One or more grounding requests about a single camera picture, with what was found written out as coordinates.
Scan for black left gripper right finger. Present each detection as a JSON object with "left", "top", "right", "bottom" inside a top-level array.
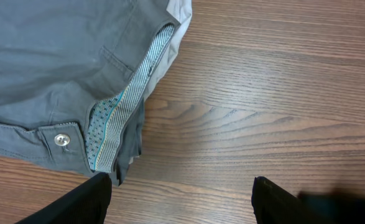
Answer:
[{"left": 251, "top": 176, "right": 331, "bottom": 224}]

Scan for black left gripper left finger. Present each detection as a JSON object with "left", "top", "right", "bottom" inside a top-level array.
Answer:
[{"left": 17, "top": 173, "right": 112, "bottom": 224}]

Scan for black t-shirt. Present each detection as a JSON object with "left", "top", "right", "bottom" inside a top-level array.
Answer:
[{"left": 298, "top": 191, "right": 365, "bottom": 224}]

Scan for folded grey shorts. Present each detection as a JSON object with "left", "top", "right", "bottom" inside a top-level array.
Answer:
[{"left": 0, "top": 0, "right": 180, "bottom": 185}]

